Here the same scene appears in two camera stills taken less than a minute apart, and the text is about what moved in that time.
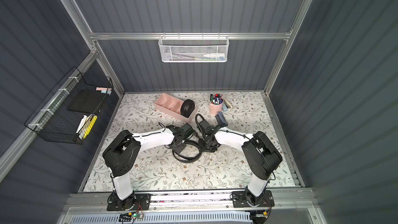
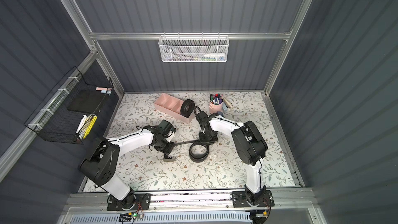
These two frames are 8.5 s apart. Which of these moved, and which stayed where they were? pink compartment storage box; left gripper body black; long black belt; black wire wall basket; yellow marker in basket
Moved: left gripper body black
Stayed: long black belt; yellow marker in basket; pink compartment storage box; black wire wall basket
